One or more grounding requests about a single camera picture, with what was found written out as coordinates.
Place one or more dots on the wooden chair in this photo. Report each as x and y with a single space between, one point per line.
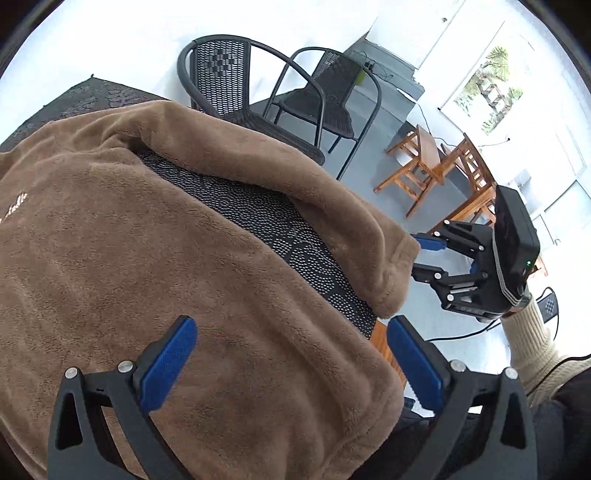
427 157

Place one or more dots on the white door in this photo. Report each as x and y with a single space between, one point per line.
438 32

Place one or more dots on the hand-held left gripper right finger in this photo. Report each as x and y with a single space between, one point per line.
415 364

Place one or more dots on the black mesh chair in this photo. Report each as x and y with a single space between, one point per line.
217 64
314 106

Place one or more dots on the brown fleece sweater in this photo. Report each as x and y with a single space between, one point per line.
138 277

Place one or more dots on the wooden slatted table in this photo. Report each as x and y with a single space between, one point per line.
471 170

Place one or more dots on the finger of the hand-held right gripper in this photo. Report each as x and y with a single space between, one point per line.
429 242
429 274

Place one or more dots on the framed plant picture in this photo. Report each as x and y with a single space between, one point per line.
489 83

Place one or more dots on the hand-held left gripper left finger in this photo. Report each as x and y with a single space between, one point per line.
166 364

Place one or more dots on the black dotted table mat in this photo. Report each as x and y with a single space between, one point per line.
258 217

